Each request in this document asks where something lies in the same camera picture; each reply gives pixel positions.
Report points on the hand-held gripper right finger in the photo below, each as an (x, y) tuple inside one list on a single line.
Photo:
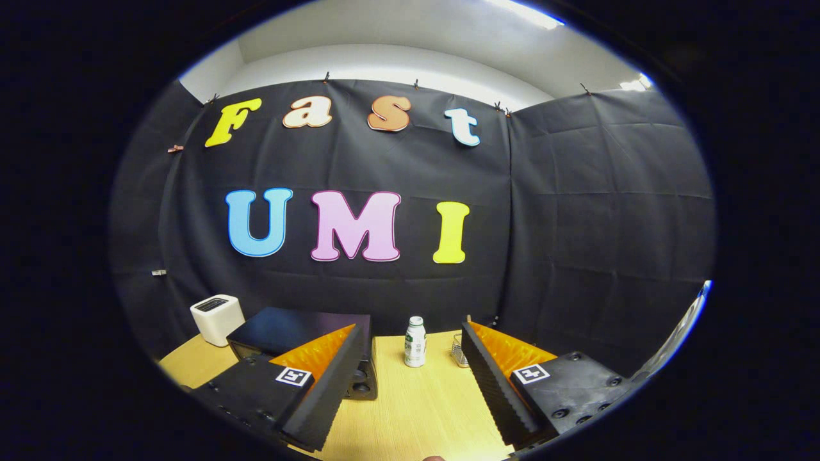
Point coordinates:
[(490, 384)]

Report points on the black toaster oven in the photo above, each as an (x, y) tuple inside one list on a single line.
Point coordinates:
[(288, 330)]

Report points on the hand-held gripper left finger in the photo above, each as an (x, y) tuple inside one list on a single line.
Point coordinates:
[(333, 384)]

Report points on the small ceiling light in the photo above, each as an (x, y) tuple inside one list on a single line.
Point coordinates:
[(634, 83)]

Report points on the row of black cloth clips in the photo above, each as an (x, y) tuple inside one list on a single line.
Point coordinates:
[(326, 77)]

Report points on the white plastic bottle green label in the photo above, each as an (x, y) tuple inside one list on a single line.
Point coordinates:
[(415, 346)]

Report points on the white bread toaster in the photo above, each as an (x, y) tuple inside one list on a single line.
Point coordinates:
[(218, 326)]

